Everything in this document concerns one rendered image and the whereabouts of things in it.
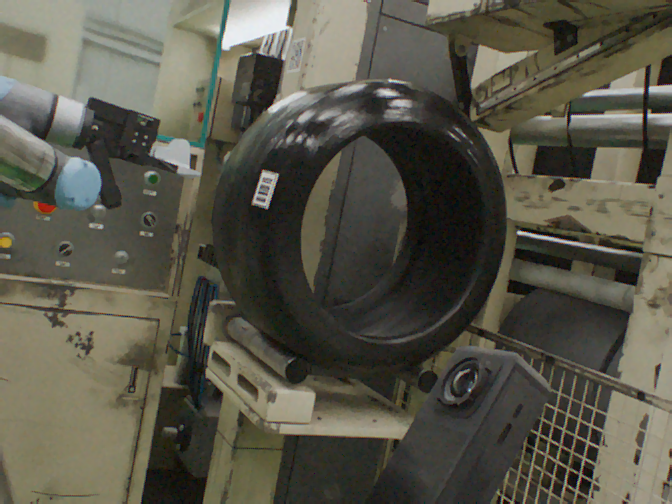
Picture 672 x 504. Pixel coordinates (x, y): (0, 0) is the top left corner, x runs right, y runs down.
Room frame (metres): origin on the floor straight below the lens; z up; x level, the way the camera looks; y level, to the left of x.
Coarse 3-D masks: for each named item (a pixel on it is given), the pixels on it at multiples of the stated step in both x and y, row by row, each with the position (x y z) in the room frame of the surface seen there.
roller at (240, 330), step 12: (228, 324) 1.63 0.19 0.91; (240, 324) 1.58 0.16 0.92; (240, 336) 1.55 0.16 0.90; (252, 336) 1.50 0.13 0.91; (264, 336) 1.48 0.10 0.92; (252, 348) 1.48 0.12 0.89; (264, 348) 1.43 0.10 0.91; (276, 348) 1.41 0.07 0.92; (264, 360) 1.43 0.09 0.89; (276, 360) 1.37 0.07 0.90; (288, 360) 1.34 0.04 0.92; (300, 360) 1.34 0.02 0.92; (288, 372) 1.33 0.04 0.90; (300, 372) 1.34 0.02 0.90
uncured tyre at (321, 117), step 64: (256, 128) 1.44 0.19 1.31; (320, 128) 1.31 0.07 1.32; (384, 128) 1.66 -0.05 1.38; (448, 128) 1.41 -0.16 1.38; (448, 192) 1.70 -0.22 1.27; (256, 256) 1.30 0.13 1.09; (448, 256) 1.69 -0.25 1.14; (256, 320) 1.42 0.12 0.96; (320, 320) 1.33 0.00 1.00; (384, 320) 1.67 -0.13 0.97; (448, 320) 1.45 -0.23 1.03
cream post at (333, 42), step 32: (320, 0) 1.69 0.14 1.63; (352, 0) 1.73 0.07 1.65; (320, 32) 1.70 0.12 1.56; (352, 32) 1.74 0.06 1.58; (320, 64) 1.71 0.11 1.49; (352, 64) 1.74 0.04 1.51; (320, 192) 1.73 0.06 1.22; (320, 224) 1.74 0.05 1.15; (320, 256) 1.75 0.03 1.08; (224, 416) 1.77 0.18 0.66; (224, 448) 1.73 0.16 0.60; (256, 448) 1.72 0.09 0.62; (224, 480) 1.70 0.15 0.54; (256, 480) 1.72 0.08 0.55
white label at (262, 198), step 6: (264, 174) 1.29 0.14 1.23; (270, 174) 1.28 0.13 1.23; (276, 174) 1.28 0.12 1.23; (264, 180) 1.29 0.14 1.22; (270, 180) 1.28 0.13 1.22; (258, 186) 1.30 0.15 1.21; (264, 186) 1.29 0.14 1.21; (270, 186) 1.28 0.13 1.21; (258, 192) 1.29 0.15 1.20; (264, 192) 1.28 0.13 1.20; (270, 192) 1.27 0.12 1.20; (258, 198) 1.29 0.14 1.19; (264, 198) 1.28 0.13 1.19; (270, 198) 1.27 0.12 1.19; (252, 204) 1.29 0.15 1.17; (258, 204) 1.28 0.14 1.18; (264, 204) 1.28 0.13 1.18
